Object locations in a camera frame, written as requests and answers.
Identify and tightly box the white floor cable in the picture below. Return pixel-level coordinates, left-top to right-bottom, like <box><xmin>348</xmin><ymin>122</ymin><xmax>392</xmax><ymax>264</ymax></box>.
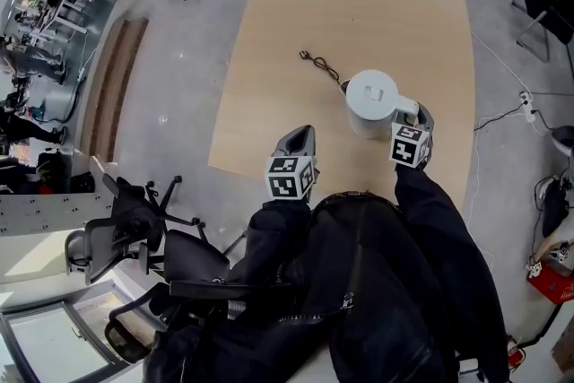
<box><xmin>469</xmin><ymin>30</ymin><xmax>530</xmax><ymax>98</ymax></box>

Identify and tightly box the person's right forearm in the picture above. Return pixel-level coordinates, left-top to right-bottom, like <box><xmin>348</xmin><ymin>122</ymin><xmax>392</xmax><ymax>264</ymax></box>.
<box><xmin>393</xmin><ymin>165</ymin><xmax>497</xmax><ymax>297</ymax></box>

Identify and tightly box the person's left forearm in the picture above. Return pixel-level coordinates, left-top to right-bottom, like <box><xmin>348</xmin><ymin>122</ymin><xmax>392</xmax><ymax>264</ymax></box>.
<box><xmin>229</xmin><ymin>196</ymin><xmax>314</xmax><ymax>286</ymax></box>

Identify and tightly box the overturned black office chair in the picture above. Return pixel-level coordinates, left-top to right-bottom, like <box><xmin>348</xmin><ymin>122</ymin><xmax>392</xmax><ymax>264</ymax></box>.
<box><xmin>64</xmin><ymin>173</ymin><xmax>252</xmax><ymax>287</ymax></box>

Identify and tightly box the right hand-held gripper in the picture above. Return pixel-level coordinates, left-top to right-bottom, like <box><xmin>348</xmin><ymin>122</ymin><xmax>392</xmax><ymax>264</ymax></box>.
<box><xmin>387</xmin><ymin>100</ymin><xmax>437</xmax><ymax>171</ymax></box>

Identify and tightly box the person's black jacket torso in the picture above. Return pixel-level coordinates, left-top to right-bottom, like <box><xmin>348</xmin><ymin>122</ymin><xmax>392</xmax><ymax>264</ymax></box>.
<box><xmin>142</xmin><ymin>190</ymin><xmax>513</xmax><ymax>383</ymax></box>

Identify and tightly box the black power cord with plug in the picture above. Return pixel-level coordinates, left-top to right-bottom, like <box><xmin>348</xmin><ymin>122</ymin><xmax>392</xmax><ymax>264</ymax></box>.
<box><xmin>298</xmin><ymin>50</ymin><xmax>344</xmax><ymax>87</ymax></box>

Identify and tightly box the black folding chair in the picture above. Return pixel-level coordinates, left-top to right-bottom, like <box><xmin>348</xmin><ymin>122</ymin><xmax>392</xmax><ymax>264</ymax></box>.
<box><xmin>510</xmin><ymin>0</ymin><xmax>574</xmax><ymax>65</ymax></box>

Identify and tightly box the white electric kettle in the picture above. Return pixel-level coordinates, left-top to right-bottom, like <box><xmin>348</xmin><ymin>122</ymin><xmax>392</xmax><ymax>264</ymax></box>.
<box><xmin>344</xmin><ymin>67</ymin><xmax>421</xmax><ymax>142</ymax></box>

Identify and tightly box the white perforated panel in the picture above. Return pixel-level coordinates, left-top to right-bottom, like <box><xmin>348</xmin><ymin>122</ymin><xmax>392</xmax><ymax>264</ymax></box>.
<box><xmin>0</xmin><ymin>192</ymin><xmax>115</xmax><ymax>235</ymax></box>

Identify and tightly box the white power strip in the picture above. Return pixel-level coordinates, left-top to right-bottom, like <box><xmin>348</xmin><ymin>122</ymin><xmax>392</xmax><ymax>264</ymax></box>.
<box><xmin>518</xmin><ymin>90</ymin><xmax>538</xmax><ymax>125</ymax></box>

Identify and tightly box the red fire extinguisher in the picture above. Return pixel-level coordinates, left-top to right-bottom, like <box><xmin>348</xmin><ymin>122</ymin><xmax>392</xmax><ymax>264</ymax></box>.
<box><xmin>505</xmin><ymin>334</ymin><xmax>526</xmax><ymax>370</ymax></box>

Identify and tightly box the black bag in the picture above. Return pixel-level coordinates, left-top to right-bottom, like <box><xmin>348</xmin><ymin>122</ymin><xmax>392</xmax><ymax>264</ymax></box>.
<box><xmin>533</xmin><ymin>177</ymin><xmax>571</xmax><ymax>239</ymax></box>

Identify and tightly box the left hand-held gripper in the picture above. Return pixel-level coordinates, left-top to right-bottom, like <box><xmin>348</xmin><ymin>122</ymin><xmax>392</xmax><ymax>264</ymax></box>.
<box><xmin>264</xmin><ymin>124</ymin><xmax>322</xmax><ymax>202</ymax></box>

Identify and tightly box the red box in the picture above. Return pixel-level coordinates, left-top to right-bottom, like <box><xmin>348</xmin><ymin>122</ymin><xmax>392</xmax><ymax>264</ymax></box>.
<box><xmin>526</xmin><ymin>266</ymin><xmax>574</xmax><ymax>306</ymax></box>

